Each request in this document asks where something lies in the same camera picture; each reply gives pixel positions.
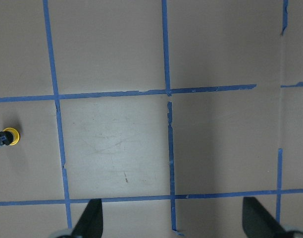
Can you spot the yellow push button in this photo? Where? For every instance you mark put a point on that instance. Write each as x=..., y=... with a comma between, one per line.
x=9, y=137

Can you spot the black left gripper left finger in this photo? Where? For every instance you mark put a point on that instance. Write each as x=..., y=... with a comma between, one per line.
x=90, y=224

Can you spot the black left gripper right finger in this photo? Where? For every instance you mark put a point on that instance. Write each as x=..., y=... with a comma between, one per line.
x=257, y=222

